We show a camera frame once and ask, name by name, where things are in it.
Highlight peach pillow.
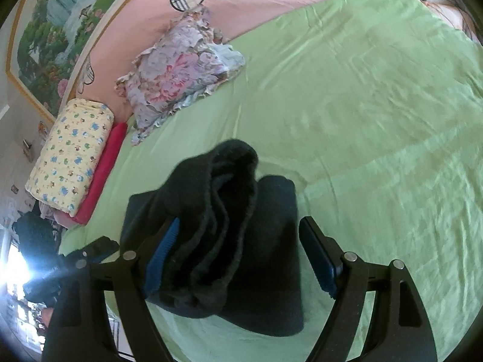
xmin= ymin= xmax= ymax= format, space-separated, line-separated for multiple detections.
xmin=426 ymin=2 xmax=473 ymax=41

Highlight yellow patterned pillow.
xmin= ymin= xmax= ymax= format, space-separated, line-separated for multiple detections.
xmin=24 ymin=98 xmax=115 ymax=217

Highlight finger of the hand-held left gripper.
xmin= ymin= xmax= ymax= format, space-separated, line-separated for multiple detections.
xmin=81 ymin=236 xmax=120 ymax=264

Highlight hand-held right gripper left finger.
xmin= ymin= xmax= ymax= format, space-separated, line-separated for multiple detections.
xmin=41 ymin=217 xmax=182 ymax=362

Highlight green bed sheet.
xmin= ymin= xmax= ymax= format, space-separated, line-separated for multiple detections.
xmin=56 ymin=0 xmax=483 ymax=362

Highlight red folded blanket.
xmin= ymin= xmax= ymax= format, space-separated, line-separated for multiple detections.
xmin=72 ymin=122 xmax=128 ymax=225

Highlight landscape wall painting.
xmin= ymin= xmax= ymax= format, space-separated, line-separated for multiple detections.
xmin=5 ymin=0 xmax=170 ymax=123

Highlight black bag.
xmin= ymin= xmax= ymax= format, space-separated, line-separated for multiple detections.
xmin=12 ymin=211 xmax=58 ymax=262

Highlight black pants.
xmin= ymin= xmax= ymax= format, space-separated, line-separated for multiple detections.
xmin=120 ymin=139 xmax=305 ymax=337

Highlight pink duvet with plaid hearts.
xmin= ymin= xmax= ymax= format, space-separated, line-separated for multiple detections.
xmin=64 ymin=0 xmax=419 ymax=121

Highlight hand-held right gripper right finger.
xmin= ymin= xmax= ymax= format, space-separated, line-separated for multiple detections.
xmin=299 ymin=217 xmax=438 ymax=362

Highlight floral ruffled pillow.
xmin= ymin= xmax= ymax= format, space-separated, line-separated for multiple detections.
xmin=115 ymin=5 xmax=246 ymax=148

